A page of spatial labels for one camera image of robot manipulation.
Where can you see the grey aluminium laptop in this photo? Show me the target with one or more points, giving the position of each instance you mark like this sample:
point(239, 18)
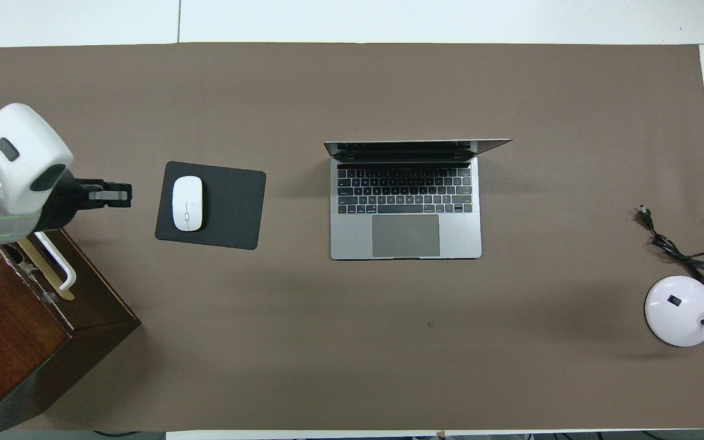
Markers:
point(407, 238)

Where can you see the dark wooden box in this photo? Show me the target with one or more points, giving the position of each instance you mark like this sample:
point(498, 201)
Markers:
point(16, 342)

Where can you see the black mouse pad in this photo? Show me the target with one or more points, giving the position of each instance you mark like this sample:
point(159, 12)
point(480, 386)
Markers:
point(230, 208)

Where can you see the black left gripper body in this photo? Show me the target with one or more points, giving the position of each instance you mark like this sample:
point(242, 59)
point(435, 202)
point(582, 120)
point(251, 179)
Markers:
point(62, 198)

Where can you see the white round lamp base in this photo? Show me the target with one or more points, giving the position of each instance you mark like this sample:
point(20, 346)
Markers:
point(676, 311)

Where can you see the white computer mouse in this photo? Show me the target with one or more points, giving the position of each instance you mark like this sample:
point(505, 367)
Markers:
point(187, 203)

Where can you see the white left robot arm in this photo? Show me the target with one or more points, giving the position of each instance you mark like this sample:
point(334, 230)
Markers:
point(16, 177)

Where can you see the brown table mat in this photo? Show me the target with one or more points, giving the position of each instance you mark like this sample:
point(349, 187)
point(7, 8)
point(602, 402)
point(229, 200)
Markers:
point(388, 342)

